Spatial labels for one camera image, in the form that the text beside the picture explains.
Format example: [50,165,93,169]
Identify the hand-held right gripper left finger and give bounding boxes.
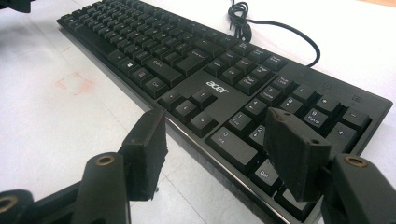
[119,107,170,202]

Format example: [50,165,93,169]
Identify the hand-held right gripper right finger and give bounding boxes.
[263,107,332,203]

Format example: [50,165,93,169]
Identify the black computer keyboard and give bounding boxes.
[55,0,394,224]

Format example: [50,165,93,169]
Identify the white board sheet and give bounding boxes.
[0,0,396,224]

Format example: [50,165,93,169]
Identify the wooden table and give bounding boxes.
[358,0,396,8]

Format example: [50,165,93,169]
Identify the black keyboard cable with plug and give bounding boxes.
[227,0,321,68]

